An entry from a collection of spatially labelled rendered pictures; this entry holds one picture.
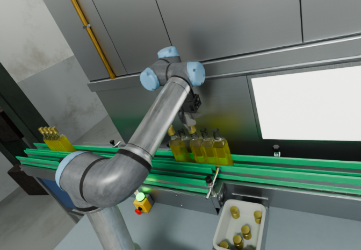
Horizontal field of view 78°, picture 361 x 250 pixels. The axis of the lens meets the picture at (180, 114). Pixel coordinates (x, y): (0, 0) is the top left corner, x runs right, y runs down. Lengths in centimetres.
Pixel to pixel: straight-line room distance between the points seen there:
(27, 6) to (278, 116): 406
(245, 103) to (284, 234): 55
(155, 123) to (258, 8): 54
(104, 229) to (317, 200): 78
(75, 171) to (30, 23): 389
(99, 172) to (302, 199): 80
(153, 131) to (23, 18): 394
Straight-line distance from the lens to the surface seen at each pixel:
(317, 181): 101
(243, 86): 96
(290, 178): 102
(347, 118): 102
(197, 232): 115
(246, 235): 104
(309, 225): 112
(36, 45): 434
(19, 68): 418
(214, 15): 92
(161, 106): 61
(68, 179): 63
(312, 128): 105
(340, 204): 107
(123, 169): 53
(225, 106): 103
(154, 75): 75
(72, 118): 446
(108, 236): 76
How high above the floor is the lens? 169
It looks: 28 degrees down
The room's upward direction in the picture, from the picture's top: 21 degrees counter-clockwise
